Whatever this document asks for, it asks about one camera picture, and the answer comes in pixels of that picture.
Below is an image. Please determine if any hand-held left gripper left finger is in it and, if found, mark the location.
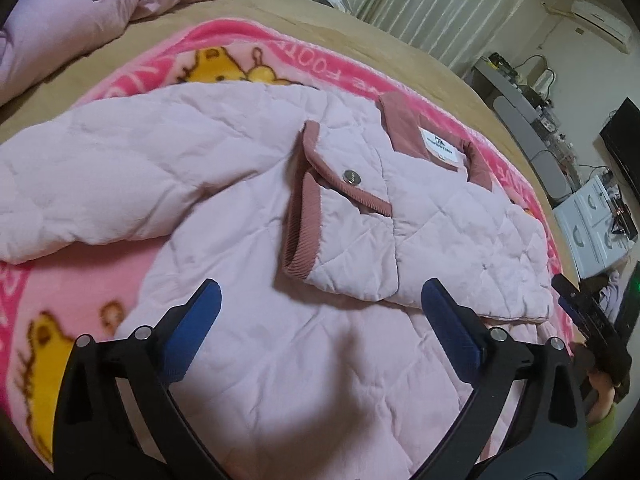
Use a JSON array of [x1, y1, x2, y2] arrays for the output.
[[52, 278, 236, 480]]

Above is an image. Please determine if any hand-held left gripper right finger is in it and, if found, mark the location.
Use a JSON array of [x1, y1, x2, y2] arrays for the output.
[[421, 277, 588, 480]]

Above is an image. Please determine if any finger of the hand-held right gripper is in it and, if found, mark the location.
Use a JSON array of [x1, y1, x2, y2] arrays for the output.
[[552, 274, 601, 331]]

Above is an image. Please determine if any pink quilted jacket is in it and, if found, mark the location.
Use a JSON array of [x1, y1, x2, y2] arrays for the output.
[[0, 81, 558, 480]]

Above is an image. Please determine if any person's right forearm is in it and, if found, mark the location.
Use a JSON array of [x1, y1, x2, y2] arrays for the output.
[[582, 372, 628, 468]]

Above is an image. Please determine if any lilac cloth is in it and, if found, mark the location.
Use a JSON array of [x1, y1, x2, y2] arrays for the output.
[[600, 280, 623, 311]]

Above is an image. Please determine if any white drawer cabinet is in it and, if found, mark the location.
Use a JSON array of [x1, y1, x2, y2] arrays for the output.
[[552, 175, 638, 281]]

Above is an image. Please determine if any pink printed blanket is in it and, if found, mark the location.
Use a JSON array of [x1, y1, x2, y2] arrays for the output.
[[0, 19, 581, 461]]

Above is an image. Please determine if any black flat screen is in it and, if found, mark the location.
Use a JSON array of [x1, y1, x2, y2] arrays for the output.
[[599, 96, 640, 191]]

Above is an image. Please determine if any clutter of small desk items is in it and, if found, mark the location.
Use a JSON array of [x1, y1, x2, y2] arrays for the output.
[[487, 52, 576, 161]]

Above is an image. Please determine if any grey dressing table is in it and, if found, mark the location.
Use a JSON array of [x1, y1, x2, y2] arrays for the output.
[[470, 52, 581, 206]]

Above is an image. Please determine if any white air conditioner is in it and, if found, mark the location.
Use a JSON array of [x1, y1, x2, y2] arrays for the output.
[[570, 0, 632, 53]]

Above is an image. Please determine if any pink printed duvet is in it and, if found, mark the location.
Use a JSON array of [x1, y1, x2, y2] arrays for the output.
[[0, 0, 256, 106]]

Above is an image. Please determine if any cream satin curtain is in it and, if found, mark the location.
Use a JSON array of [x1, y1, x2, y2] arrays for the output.
[[300, 0, 531, 73]]

